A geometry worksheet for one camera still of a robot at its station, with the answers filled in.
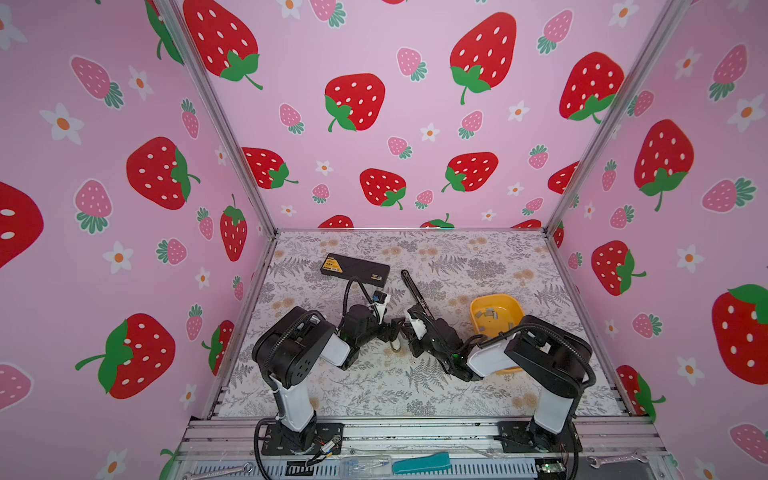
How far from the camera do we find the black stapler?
98 cm

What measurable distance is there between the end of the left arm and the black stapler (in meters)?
0.14

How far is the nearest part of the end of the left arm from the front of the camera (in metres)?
0.76
